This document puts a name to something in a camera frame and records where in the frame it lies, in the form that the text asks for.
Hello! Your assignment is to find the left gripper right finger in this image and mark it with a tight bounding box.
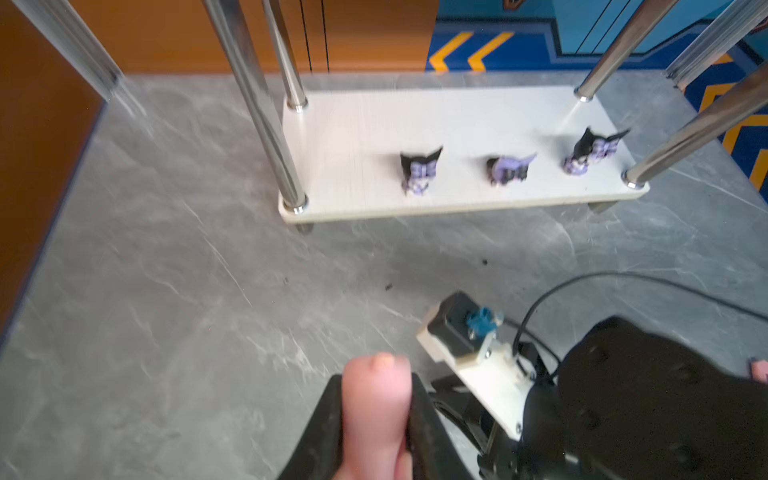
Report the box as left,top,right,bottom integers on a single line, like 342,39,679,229
409,373,472,480

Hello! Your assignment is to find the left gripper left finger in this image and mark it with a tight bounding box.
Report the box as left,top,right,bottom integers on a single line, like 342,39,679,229
277,374,343,480

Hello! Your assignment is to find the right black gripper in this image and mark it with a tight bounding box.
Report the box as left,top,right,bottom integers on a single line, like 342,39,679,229
430,375,528,479

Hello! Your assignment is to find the pink pig toy front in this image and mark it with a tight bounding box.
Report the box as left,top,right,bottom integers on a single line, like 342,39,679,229
334,352,413,480

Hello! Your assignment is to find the pink pig toy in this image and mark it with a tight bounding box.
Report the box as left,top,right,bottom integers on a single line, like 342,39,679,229
749,359,768,384
334,352,413,480

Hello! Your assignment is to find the black white Kuromi figure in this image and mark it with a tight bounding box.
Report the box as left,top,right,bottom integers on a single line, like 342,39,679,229
562,127,631,176
400,146,443,196

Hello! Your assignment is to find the purple Kuromi figure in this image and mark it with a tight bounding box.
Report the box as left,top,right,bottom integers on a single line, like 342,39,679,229
486,153,537,186

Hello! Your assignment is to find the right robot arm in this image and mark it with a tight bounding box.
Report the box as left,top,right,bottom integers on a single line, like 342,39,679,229
418,317,767,479

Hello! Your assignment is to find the white two-tier shelf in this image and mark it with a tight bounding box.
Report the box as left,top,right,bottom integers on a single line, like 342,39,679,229
205,1,767,229

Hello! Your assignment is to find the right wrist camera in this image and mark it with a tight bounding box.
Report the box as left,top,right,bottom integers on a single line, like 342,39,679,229
416,291,537,440

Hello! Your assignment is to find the aluminium frame post right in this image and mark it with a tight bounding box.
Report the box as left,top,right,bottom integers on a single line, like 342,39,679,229
665,0,767,90

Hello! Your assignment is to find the aluminium frame post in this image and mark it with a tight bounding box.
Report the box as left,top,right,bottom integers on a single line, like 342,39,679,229
665,0,767,90
12,0,147,118

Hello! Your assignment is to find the aluminium frame post left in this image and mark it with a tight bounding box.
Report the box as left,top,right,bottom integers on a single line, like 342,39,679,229
12,0,147,118

